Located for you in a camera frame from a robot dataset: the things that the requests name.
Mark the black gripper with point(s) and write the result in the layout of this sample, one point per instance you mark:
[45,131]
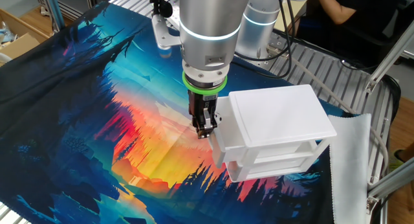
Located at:
[200,101]

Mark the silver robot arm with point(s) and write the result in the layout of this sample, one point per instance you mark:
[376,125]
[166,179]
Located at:
[210,17]

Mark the white plastic drawer cabinet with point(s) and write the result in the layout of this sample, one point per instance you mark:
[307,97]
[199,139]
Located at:
[281,117]

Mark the colourful forest print cloth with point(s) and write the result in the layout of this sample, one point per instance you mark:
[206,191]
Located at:
[64,120]

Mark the beige wooden desk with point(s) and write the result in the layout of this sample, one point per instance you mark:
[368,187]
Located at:
[299,10]

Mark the plain white cloth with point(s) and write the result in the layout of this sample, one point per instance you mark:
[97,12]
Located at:
[349,169]

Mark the cardboard box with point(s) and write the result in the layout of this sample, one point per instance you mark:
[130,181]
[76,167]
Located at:
[19,44]

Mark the seated person in black shirt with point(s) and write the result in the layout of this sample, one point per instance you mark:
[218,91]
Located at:
[372,7]

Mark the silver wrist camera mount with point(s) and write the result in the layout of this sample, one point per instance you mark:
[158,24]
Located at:
[165,36]

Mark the aluminium frame with blue post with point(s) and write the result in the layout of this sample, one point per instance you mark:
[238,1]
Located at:
[53,7]

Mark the aluminium frame strut with bracket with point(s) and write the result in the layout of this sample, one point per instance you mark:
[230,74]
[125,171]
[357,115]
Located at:
[388,183]

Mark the slanted aluminium frame strut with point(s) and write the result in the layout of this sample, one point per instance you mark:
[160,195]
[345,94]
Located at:
[388,59]

